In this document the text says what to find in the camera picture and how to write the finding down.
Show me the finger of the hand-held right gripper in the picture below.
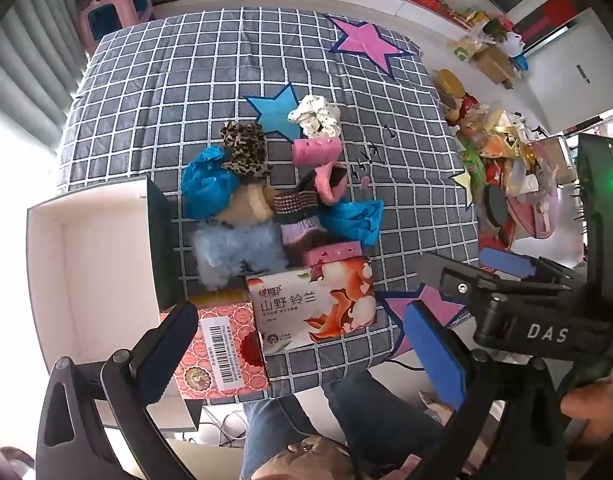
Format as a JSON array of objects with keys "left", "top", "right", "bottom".
[
  {"left": 479, "top": 248, "right": 587, "bottom": 291},
  {"left": 419, "top": 252, "right": 537, "bottom": 307}
]

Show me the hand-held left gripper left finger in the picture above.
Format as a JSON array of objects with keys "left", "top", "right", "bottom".
[{"left": 35, "top": 301, "right": 200, "bottom": 480}]

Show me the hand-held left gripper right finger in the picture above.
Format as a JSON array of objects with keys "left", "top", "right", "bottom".
[{"left": 403, "top": 301, "right": 569, "bottom": 480}]

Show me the dark storage box white inside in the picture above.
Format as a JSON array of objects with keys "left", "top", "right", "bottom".
[{"left": 26, "top": 175, "right": 202, "bottom": 433}]

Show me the light blue fluffy cloth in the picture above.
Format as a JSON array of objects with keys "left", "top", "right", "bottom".
[{"left": 191, "top": 222, "right": 290, "bottom": 291}]

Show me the pink sponge block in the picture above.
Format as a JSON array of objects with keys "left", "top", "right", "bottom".
[
  {"left": 304, "top": 241, "right": 363, "bottom": 266},
  {"left": 292, "top": 137, "right": 343, "bottom": 167}
]

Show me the pink headband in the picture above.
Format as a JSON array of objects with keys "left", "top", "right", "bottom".
[{"left": 296, "top": 162, "right": 349, "bottom": 206}]

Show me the brown knitted hair band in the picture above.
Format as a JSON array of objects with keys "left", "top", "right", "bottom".
[{"left": 271, "top": 190, "right": 329, "bottom": 247}]

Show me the leopard print scrunchie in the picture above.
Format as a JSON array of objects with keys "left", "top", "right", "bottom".
[{"left": 220, "top": 120, "right": 273, "bottom": 183}]

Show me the white dotted scrunchie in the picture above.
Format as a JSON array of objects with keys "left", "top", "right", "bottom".
[{"left": 287, "top": 94, "right": 342, "bottom": 140}]

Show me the person's right hand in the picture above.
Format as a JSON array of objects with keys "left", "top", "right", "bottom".
[{"left": 561, "top": 371, "right": 613, "bottom": 439}]

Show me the red patterned box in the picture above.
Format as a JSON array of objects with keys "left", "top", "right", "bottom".
[{"left": 159, "top": 295, "right": 270, "bottom": 401}]

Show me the person's right leg in jeans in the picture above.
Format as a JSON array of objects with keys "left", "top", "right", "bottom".
[{"left": 321, "top": 370, "right": 447, "bottom": 461}]

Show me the person's leg in jeans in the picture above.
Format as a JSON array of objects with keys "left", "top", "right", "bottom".
[
  {"left": 241, "top": 392, "right": 337, "bottom": 480},
  {"left": 321, "top": 370, "right": 447, "bottom": 461}
]

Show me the pile of assorted clutter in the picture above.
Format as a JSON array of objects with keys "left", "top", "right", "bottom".
[{"left": 433, "top": 67, "right": 582, "bottom": 253}]

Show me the person's left leg in jeans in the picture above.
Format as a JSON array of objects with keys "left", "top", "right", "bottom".
[{"left": 241, "top": 392, "right": 337, "bottom": 480}]

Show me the orange white tissue pack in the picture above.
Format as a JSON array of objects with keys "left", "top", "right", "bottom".
[{"left": 246, "top": 255, "right": 377, "bottom": 356}]

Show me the cardboard box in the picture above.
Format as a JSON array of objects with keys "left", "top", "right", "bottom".
[{"left": 473, "top": 47, "right": 518, "bottom": 88}]

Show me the grey checked star blanket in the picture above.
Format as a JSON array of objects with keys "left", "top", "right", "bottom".
[{"left": 56, "top": 7, "right": 479, "bottom": 401}]

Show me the grey curtain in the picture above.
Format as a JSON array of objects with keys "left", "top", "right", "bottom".
[{"left": 0, "top": 0, "right": 87, "bottom": 151}]

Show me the pink plastic stool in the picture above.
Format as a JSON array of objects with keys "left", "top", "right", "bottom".
[{"left": 78, "top": 0, "right": 154, "bottom": 56}]

